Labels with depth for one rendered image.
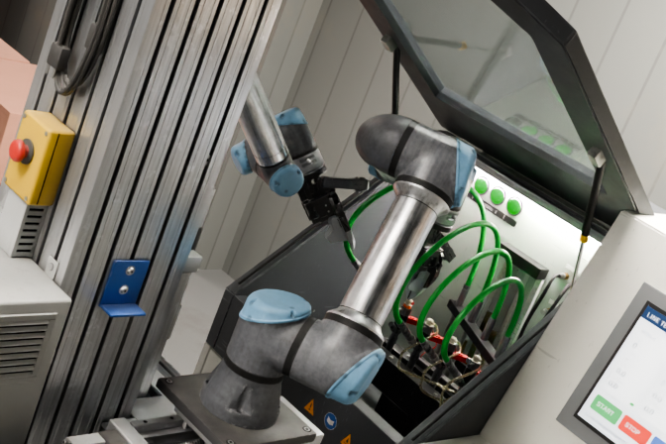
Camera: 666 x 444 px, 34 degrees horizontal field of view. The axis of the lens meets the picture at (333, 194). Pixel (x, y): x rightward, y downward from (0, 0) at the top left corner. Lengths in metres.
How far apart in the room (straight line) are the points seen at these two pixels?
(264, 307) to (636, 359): 0.83
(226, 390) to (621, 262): 0.92
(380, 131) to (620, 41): 2.21
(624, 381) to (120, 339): 1.04
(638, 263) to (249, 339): 0.89
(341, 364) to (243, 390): 0.19
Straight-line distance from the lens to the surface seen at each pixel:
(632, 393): 2.33
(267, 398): 1.98
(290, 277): 2.80
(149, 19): 1.66
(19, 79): 4.37
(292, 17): 4.96
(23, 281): 1.78
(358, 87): 4.83
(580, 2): 4.24
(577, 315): 2.41
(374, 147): 2.03
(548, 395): 2.41
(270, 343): 1.91
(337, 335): 1.90
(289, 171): 2.36
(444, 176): 1.99
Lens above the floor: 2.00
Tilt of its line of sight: 16 degrees down
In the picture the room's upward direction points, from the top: 22 degrees clockwise
